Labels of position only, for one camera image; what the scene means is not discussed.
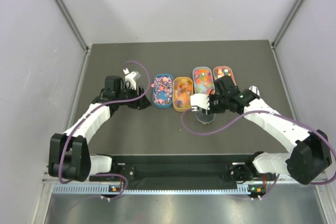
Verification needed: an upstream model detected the light blue tray of gummies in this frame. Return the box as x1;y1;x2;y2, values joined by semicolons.
192;67;215;94

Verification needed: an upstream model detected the pink tray of star candies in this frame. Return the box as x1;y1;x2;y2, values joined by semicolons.
213;66;235;81

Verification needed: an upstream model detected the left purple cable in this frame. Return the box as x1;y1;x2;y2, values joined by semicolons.
57;60;151;200

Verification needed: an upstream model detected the yellow tray of popsicle candies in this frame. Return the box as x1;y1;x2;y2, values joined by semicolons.
173;77;194;112

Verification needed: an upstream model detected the grey slotted cable duct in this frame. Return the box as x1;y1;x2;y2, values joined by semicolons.
52;184;266;195

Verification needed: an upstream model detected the purple cable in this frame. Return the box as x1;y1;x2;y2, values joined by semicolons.
181;108;336;200
57;60;151;200

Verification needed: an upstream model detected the clear plastic jar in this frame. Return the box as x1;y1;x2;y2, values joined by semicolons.
196;114;215;125

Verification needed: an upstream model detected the blue tray of lollipops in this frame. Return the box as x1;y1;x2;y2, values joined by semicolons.
152;74;174;109

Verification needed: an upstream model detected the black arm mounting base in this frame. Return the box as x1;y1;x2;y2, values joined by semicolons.
102;163;263;183

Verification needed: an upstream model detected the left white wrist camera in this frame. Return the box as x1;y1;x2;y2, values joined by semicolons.
123;68;141;90

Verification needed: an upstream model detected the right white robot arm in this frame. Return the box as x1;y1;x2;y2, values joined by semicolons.
209;76;332;185

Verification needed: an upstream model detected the clear round jar lid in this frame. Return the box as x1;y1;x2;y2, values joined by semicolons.
195;110;215;124

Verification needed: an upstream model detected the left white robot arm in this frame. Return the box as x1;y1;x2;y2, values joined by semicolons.
48;71;151;183

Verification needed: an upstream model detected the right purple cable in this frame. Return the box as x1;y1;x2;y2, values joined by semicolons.
181;108;336;200

